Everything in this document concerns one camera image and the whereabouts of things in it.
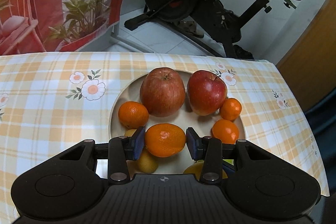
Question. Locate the dark red apple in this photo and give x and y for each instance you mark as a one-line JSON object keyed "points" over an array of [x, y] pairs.
{"points": [[206, 92]]}

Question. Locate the beige ceramic bowl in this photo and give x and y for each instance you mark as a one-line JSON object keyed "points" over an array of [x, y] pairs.
{"points": [[183, 118]]}

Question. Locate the green apple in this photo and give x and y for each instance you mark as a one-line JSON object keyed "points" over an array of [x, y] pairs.
{"points": [[229, 161]]}

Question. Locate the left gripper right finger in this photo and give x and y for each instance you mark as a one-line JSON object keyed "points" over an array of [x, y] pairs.
{"points": [[198, 146]]}

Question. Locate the light red apple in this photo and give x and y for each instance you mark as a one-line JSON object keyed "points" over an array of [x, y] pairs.
{"points": [[162, 92]]}

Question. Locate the yellow lemon in bowl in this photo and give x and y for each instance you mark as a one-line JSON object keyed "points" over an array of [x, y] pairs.
{"points": [[195, 169]]}

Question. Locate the wooden door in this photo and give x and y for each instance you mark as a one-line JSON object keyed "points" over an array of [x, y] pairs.
{"points": [[309, 66]]}

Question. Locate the black exercise bike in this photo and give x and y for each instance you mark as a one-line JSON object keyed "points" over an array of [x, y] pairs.
{"points": [[222, 25]]}

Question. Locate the orange plaid floral tablecloth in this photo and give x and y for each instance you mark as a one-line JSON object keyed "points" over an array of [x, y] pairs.
{"points": [[51, 101]]}

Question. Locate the small brown longan fruit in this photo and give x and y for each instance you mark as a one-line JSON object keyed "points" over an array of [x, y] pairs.
{"points": [[147, 163]]}

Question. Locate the orange mandarin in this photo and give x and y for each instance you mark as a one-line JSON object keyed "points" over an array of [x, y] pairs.
{"points": [[165, 140], [230, 109], [133, 115], [226, 131]]}

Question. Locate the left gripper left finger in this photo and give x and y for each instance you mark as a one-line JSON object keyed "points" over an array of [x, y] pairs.
{"points": [[122, 147]]}

